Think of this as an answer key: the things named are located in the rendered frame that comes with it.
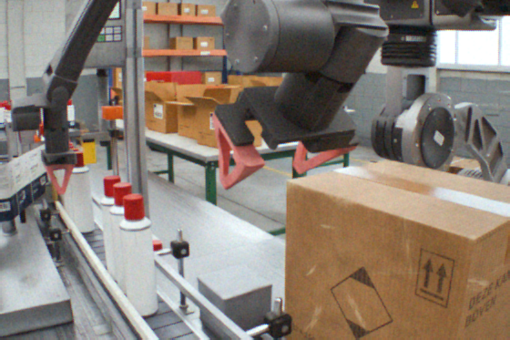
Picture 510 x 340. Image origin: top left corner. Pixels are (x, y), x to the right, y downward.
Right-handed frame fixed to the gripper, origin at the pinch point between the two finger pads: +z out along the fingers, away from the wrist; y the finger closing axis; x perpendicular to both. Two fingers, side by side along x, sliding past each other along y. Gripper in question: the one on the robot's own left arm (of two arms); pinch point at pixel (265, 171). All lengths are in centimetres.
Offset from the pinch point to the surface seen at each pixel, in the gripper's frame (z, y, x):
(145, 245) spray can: 28.9, 4.1, -9.6
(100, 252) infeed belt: 59, 3, -25
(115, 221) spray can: 33.7, 5.7, -17.8
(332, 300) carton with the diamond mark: 16.9, -12.6, 12.0
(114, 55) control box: 33, -8, -63
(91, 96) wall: 547, -204, -602
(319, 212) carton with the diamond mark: 9.9, -12.8, 1.7
